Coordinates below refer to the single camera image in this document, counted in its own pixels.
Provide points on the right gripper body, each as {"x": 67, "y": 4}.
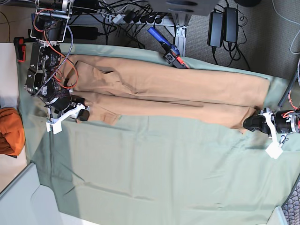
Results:
{"x": 73, "y": 109}

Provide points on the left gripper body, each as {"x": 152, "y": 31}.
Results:
{"x": 262, "y": 123}

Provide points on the tan T-shirt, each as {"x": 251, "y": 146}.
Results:
{"x": 113, "y": 87}

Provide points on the blue clamp at table edge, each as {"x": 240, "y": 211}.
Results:
{"x": 172, "y": 54}

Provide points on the orange folded garment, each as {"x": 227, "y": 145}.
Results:
{"x": 12, "y": 135}

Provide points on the grey plastic bin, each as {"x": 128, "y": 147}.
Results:
{"x": 26, "y": 202}

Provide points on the black power brick left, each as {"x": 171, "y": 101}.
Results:
{"x": 83, "y": 32}

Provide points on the blue clamp with orange pad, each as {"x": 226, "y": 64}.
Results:
{"x": 20, "y": 49}

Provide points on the green table cloth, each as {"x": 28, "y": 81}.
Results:
{"x": 157, "y": 170}

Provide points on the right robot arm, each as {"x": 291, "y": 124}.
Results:
{"x": 50, "y": 25}

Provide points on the aluminium frame post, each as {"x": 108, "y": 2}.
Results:
{"x": 181, "y": 22}

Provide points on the black power adapter pair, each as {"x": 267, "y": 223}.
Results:
{"x": 223, "y": 26}

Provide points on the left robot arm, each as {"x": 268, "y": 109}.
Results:
{"x": 284, "y": 120}

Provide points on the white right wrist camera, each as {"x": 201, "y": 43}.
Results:
{"x": 54, "y": 124}

